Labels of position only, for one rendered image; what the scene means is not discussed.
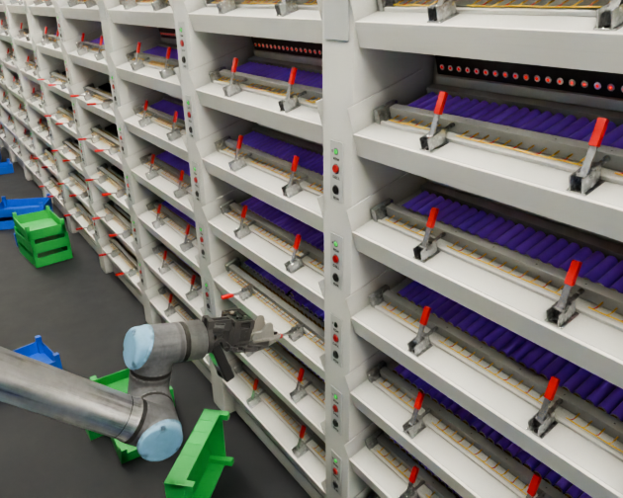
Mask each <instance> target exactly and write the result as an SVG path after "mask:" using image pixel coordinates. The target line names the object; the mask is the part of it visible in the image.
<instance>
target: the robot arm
mask: <svg viewBox="0 0 623 498"><path fill-rule="evenodd" d="M280 337H281V334H278V332H277V331H274V329H273V323H271V322H268V323H266V324H265V319H264V316H263V315H258V316H257V317H256V319H255V320H253V319H252V318H251V317H250V316H249V315H247V314H246V313H245V312H244V311H243V310H241V308H237V309H227V310H222V317H212V318H211V317H210V316H209V315H203V316H202V321H201V320H199V319H198V320H188V321H179V322H170V323H160V324H151V325H149V324H144V325H141V326H136V327H133V328H131V329H130V330H129V331H128V332H127V334H126V337H125V340H124V350H123V354H124V360H125V364H126V366H127V367H128V368H129V369H130V375H129V384H128V394H126V393H124V392H121V391H118V390H116V389H113V388H111V387H109V386H106V385H103V384H101V383H98V382H95V381H93V380H90V379H87V378H84V377H82V376H79V375H76V374H74V373H69V372H67V371H64V370H61V369H59V368H56V367H53V366H51V365H48V364H45V363H43V362H40V361H37V360H35V359H32V358H29V357H27V356H24V355H21V354H19V353H16V352H13V351H11V350H8V349H5V348H3V347H0V401H1V402H4V403H8V404H11V405H14V406H17V407H20V408H23V409H26V410H29V411H32V412H35V413H38V414H41V415H44V416H46V417H49V418H53V419H56V420H59V421H62V422H65V423H68V424H71V425H74V426H77V427H80V428H83V429H86V430H89V431H92V432H95V433H99V434H102V435H105V436H108V437H111V438H114V439H117V440H119V441H120V442H122V443H125V444H128V445H131V446H134V447H136V449H137V452H138V453H139V454H140V456H141V457H142V458H144V459H146V460H148V461H161V460H164V459H167V458H169V457H171V456H173V455H174V454H175V453H176V452H177V451H178V450H179V448H180V446H181V444H182V442H183V432H182V424H181V423H180V422H179V419H178V416H177V412H176V409H175V406H174V402H173V399H172V396H171V393H170V379H171V373H172V365H173V364H175V363H181V362H187V361H194V360H200V359H203V358H204V357H205V356H206V354H209V355H210V357H211V360H212V362H213V364H214V366H215V368H216V370H217V374H218V376H219V377H221V378H223V379H224V380H225V381H226V382H229V381H230V380H232V379H233V378H234V374H233V372H232V369H231V366H230V364H229V363H228V361H227V358H226V356H225V354H224V352H223V349H224V350H225V351H226V352H228V351H230V352H234V353H246V352H257V351H260V350H263V349H265V348H267V347H268V346H270V345H272V344H273V343H275V342H276V341H277V340H278V339H279V338H280Z"/></svg>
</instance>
